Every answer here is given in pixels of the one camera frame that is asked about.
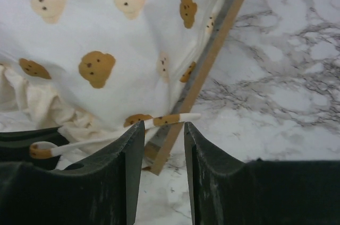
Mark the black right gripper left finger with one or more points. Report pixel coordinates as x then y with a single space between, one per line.
99 189

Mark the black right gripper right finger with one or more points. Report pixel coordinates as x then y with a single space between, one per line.
225 190

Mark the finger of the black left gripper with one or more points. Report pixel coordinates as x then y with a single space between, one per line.
15 146

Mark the wooden pet bed frame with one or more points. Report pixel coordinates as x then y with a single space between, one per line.
160 156

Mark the large bear print cushion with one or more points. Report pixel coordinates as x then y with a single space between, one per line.
96 67

